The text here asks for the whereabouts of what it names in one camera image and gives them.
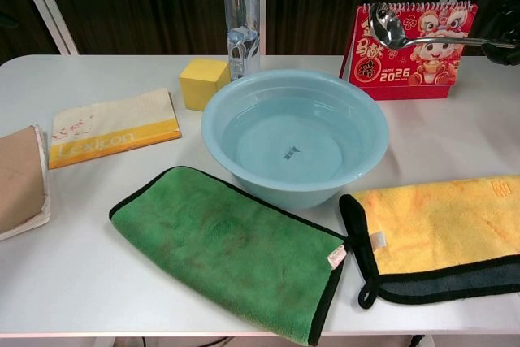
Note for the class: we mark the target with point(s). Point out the red 2026 desk calendar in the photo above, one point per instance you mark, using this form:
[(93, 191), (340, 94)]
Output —
[(426, 79)]

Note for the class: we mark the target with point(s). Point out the cream yellow Lexicon book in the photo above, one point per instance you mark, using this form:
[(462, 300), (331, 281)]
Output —
[(113, 123)]

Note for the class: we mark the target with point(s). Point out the brown spiral notebook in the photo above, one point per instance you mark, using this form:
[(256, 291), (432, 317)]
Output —
[(20, 180)]

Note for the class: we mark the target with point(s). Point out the green microfibre cloth black trim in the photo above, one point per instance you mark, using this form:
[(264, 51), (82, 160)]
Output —
[(227, 249)]

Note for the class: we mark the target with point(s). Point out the yellow microfibre cloth black trim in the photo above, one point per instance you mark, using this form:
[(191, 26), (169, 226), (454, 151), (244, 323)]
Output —
[(438, 225)]

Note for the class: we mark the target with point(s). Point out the yellow cube block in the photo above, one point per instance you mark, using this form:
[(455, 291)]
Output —
[(199, 91)]

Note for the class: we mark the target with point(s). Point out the clear plastic water bottle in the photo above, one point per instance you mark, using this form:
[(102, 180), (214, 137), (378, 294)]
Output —
[(241, 5)]

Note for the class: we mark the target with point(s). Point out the light blue plastic basin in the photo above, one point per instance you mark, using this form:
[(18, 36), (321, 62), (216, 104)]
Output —
[(243, 184)]

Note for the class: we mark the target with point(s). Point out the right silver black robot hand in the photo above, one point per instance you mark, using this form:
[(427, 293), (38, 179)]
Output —
[(510, 24)]

